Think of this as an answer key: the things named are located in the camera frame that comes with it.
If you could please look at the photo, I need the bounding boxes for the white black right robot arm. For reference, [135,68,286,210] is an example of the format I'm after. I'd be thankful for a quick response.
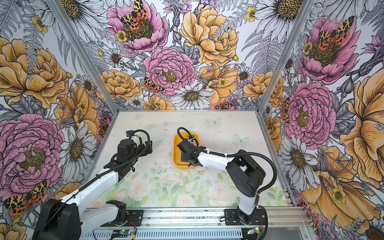
[177,140,271,225]

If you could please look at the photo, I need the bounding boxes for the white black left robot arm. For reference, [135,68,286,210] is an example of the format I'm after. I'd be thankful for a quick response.
[32,130,152,240]

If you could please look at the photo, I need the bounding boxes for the yellow plastic bin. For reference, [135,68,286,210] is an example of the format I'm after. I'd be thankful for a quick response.
[173,132,199,170]

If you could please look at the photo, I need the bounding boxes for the green circuit board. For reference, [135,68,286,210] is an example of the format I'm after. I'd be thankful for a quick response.
[111,230,134,238]

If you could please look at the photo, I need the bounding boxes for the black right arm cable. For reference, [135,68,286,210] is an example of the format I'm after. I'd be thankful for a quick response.
[176,127,278,194]

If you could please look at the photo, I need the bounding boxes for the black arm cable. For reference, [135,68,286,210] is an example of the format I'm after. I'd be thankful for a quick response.
[176,127,278,194]
[76,129,151,193]

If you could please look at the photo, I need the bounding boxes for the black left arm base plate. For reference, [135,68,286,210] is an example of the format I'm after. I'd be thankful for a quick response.
[102,209,144,227]

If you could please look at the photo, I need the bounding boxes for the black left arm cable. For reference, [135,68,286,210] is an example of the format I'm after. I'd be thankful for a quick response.
[76,129,151,193]

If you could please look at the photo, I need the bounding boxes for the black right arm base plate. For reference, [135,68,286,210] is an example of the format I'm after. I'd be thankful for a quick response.
[224,206,268,226]

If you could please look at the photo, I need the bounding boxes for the white slotted cable duct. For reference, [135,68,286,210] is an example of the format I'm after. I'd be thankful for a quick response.
[81,228,243,240]

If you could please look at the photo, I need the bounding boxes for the aluminium corner post left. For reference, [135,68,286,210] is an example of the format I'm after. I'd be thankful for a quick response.
[47,1,119,117]

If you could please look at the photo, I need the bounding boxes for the aluminium corner post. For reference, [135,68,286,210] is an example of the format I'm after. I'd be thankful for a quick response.
[47,1,119,117]
[258,0,315,114]

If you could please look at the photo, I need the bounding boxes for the aluminium mounting rail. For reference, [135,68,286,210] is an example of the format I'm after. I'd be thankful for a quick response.
[55,206,310,229]

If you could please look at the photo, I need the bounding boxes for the aluminium corner post right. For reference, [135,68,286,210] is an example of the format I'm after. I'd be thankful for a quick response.
[258,0,315,114]

